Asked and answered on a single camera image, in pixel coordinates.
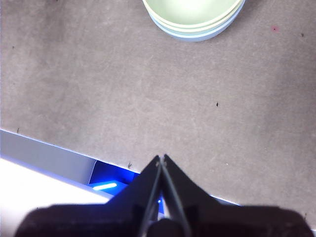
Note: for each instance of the blue ribbed bowl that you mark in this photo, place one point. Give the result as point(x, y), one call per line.
point(192, 37)

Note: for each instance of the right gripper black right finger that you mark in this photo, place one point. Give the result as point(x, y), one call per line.
point(222, 219)

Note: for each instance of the blue indicator light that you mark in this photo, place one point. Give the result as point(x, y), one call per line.
point(105, 186)

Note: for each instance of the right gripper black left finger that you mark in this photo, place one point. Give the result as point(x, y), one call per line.
point(111, 219)

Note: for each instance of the green ribbed bowl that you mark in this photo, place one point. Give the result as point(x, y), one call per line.
point(192, 28)
point(192, 12)

